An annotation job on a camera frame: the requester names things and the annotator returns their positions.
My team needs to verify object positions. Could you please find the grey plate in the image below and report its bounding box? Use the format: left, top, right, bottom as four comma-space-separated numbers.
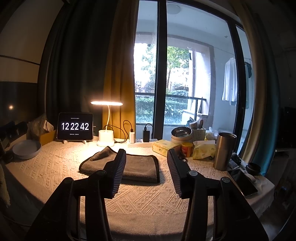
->
12, 140, 42, 160

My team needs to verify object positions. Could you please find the white hanging shirt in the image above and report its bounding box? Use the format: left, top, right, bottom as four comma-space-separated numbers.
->
222, 58, 238, 105

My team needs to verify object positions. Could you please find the white phone charger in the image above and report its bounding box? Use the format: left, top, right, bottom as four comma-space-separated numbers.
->
129, 131, 135, 144

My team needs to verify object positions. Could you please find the orange lidded jar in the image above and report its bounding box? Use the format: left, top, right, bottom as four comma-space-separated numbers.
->
181, 142, 194, 158

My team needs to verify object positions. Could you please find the white plastic basket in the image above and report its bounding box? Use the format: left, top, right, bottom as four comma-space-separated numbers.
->
192, 128, 206, 142

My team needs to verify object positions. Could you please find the dark green curtain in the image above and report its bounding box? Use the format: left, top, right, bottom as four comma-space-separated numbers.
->
45, 1, 118, 135

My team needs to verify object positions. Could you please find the cardboard box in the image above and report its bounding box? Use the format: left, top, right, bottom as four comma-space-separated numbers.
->
39, 130, 57, 146

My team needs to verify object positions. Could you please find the white power strip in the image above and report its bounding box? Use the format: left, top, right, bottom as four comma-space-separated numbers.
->
127, 138, 158, 148

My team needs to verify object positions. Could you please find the stainless steel bowl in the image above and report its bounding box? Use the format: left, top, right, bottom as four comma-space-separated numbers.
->
171, 126, 192, 138

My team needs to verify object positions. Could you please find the tablet clock display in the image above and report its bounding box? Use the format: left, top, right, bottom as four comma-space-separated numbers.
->
57, 113, 93, 141

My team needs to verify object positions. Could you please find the stainless steel tumbler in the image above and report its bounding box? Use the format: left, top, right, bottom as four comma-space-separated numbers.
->
213, 132, 237, 171

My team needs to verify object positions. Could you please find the yellow tissue pack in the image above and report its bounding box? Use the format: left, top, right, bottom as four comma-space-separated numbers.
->
192, 140, 216, 160

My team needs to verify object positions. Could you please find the black smartphone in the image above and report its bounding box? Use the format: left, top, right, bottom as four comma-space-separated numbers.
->
228, 169, 258, 197

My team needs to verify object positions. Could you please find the mustard yellow curtain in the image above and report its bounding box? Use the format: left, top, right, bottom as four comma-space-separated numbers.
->
102, 1, 139, 138

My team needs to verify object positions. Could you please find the purple and grey towel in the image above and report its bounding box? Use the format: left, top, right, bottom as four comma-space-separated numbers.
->
79, 146, 160, 183

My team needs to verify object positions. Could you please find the yellow tissue box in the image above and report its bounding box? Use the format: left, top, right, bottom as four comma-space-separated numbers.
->
152, 140, 180, 157

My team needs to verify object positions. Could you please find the black power adapter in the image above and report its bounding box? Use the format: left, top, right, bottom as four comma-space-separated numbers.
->
142, 128, 150, 142

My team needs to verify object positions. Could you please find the white ceramic bowl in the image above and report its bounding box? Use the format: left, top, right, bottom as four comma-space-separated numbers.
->
171, 136, 193, 145

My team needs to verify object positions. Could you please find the white desk lamp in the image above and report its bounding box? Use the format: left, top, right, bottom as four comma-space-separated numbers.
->
91, 100, 123, 147

